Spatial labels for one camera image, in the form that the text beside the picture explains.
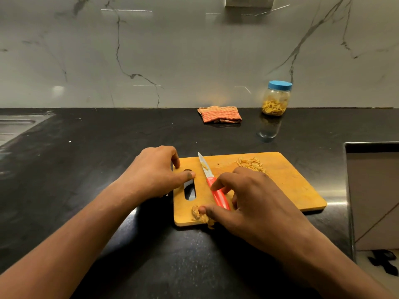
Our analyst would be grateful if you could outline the person's left hand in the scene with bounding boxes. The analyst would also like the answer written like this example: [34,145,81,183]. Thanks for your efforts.
[117,145,196,203]

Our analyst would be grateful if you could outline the person's right hand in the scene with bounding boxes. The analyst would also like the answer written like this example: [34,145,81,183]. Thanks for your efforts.
[198,167,315,256]

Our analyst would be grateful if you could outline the red handled knife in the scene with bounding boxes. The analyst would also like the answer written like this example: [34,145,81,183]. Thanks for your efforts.
[198,152,231,211]

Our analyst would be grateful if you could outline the chopped ginger strips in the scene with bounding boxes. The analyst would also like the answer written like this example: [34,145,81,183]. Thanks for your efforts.
[236,157,266,174]

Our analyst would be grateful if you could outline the knobby ginger piece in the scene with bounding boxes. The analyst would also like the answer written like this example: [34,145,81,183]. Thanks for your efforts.
[191,204,216,230]

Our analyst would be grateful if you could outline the blue-lidded plastic jar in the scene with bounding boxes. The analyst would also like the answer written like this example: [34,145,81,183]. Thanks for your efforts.
[261,80,293,117]

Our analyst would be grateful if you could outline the blue jar lid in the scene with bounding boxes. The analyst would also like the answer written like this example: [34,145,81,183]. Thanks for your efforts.
[268,80,293,92]

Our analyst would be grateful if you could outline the person's left forearm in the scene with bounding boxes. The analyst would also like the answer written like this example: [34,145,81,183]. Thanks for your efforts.
[0,183,141,299]

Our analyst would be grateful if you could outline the wooden cutting board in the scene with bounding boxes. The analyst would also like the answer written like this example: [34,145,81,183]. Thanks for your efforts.
[173,152,328,228]

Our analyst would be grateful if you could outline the orange checked cloth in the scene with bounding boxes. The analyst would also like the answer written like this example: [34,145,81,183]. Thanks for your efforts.
[197,105,243,124]

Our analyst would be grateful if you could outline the beige cabinet door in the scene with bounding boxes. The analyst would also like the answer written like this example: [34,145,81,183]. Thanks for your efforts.
[344,142,399,251]

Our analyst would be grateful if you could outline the steel sink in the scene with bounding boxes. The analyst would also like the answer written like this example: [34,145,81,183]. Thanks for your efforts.
[0,112,55,147]

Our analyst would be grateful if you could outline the black cabinet handle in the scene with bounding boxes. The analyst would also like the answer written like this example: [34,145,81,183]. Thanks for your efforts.
[367,249,399,277]

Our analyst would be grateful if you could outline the grey wall switch plate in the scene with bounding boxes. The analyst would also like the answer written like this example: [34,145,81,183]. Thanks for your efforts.
[224,0,276,9]

